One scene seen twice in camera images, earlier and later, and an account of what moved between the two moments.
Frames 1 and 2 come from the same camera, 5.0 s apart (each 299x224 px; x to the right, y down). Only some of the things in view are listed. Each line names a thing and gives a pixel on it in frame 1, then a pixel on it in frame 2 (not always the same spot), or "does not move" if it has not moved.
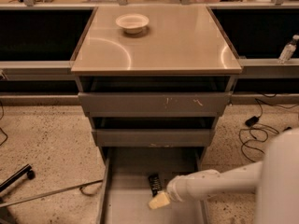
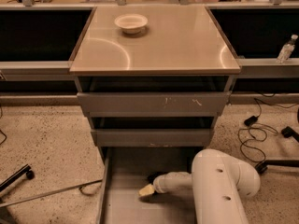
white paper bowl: [133, 23] does not move
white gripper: [175, 187] to [161, 184]
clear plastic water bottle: [289, 49] does not move
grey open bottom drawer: [125, 186] does not move
